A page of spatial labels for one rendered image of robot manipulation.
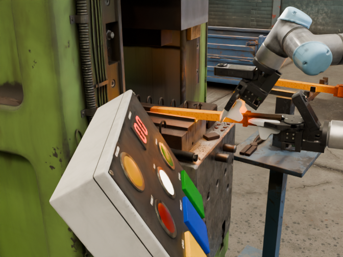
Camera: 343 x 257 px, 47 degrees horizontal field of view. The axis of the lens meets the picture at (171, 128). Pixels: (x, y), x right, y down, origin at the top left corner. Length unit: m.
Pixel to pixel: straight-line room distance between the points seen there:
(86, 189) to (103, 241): 0.07
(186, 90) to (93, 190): 1.04
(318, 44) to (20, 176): 0.81
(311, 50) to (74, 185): 0.65
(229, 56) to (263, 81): 3.85
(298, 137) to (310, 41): 0.27
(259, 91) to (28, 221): 0.73
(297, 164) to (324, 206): 1.24
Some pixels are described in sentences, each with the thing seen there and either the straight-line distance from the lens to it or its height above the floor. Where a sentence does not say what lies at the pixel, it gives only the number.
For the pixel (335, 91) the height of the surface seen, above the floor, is 1.00.
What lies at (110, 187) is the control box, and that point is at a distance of 0.46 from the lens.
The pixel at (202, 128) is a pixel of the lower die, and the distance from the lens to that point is 1.26.
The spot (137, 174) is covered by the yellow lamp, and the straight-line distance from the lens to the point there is 0.53.
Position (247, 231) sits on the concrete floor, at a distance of 2.41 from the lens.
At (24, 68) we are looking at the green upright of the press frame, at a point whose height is 1.22.
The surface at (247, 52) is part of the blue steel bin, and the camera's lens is 4.87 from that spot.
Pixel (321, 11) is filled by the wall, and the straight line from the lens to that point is 8.81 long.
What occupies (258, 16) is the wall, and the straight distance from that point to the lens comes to 9.28.
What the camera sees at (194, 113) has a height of 1.01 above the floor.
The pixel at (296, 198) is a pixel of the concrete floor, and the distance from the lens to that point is 2.79.
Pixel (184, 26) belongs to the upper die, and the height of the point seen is 1.28.
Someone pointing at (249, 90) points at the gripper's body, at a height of 1.11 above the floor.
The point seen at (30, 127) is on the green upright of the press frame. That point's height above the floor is 1.08.
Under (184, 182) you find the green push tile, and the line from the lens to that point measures 0.75.
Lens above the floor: 1.41
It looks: 22 degrees down
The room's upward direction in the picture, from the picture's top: 1 degrees counter-clockwise
